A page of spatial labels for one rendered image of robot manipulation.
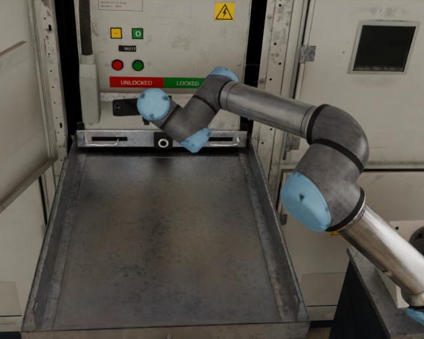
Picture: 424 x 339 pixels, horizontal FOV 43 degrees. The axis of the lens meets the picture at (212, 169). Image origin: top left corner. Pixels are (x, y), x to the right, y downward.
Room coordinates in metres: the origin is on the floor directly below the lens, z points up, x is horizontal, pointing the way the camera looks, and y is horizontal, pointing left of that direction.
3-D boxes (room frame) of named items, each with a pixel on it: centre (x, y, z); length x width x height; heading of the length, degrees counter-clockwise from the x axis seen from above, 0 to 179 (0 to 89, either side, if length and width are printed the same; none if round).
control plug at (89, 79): (1.38, 0.36, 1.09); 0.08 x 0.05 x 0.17; 8
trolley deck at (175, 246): (1.10, 0.11, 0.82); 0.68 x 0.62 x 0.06; 8
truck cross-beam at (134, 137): (1.49, 0.17, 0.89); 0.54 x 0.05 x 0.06; 98
